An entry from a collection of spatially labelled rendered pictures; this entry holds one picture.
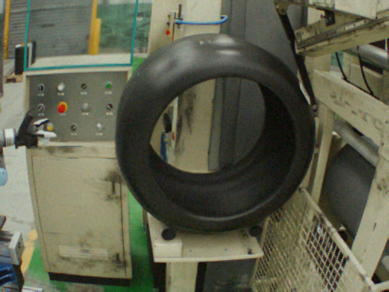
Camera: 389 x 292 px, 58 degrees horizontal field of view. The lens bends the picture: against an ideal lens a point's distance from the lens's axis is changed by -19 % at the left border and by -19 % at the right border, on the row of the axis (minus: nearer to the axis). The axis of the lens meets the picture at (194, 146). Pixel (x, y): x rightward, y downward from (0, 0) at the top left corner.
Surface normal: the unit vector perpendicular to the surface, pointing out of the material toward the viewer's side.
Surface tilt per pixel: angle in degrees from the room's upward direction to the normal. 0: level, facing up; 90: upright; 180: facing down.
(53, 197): 90
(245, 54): 43
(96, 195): 90
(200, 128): 90
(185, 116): 90
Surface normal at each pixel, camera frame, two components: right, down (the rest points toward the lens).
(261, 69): 0.21, 0.20
